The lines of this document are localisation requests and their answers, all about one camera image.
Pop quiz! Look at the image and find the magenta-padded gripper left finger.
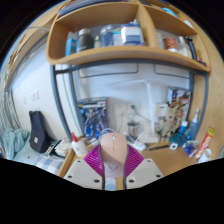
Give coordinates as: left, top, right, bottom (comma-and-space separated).
63, 143, 105, 190

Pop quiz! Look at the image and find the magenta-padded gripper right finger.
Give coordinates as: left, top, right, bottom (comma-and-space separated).
123, 144, 165, 190

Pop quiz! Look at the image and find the pink computer mouse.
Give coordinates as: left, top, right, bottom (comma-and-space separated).
99, 132, 129, 192

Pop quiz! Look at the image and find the black marker stick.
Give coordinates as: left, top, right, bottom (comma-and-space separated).
148, 144, 171, 152

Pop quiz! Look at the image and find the white power strip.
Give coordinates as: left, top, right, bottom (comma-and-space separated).
128, 139, 148, 152

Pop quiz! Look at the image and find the blue plaid pillow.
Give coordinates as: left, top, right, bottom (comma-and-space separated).
34, 154, 66, 176

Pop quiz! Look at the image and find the teal round tin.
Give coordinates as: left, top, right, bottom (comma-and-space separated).
169, 133, 185, 148

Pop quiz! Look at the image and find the black backpack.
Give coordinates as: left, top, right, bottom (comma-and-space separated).
28, 110, 52, 154

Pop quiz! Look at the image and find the small blue bottle white cap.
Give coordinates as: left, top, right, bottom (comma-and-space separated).
179, 120, 188, 136

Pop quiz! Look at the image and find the blue model kit box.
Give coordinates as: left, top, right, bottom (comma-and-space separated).
77, 97, 110, 139

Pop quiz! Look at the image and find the red chips can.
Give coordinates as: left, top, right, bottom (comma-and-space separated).
194, 127, 216, 160

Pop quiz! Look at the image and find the light blue blanket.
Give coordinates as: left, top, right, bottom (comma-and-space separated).
2, 127, 31, 160

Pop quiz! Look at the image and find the colourful picture box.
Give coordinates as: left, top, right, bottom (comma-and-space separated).
165, 87, 192, 134

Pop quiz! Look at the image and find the wooden shelf unit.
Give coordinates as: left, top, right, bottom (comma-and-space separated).
46, 0, 212, 73

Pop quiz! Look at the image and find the white wall socket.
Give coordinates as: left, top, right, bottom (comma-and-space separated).
114, 104, 128, 116

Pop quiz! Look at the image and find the white wall switch plate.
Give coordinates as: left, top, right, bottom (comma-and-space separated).
30, 90, 40, 102

